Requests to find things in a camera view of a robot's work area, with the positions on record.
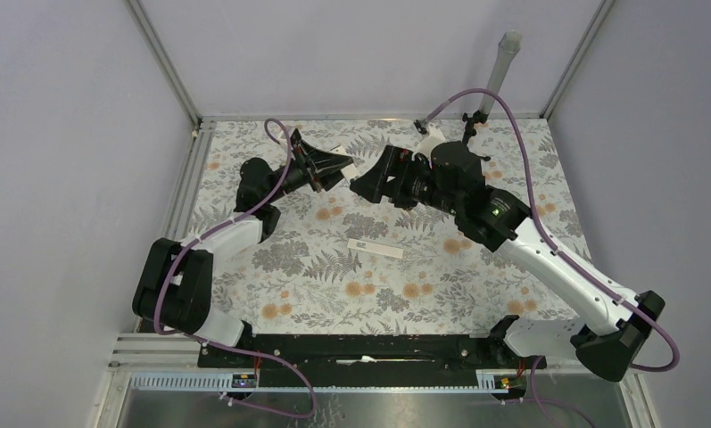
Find slotted cable duct rail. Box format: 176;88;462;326
128;370;509;394

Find floral patterned table mat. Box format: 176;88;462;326
189;119;591;334

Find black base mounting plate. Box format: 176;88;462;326
197;333;546;383

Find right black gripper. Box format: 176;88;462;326
349;144;461;217

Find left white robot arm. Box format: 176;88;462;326
132;130;354;366

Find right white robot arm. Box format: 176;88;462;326
350;141;666;383

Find black mini tripod stand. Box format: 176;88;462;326
461;110;489;146

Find white remote control body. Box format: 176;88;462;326
330;143;361;181

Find white remote battery cover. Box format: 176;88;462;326
347;238;404;259

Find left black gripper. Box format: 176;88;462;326
265;140;355;204

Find grey tube on tripod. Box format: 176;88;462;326
478;30;523;123

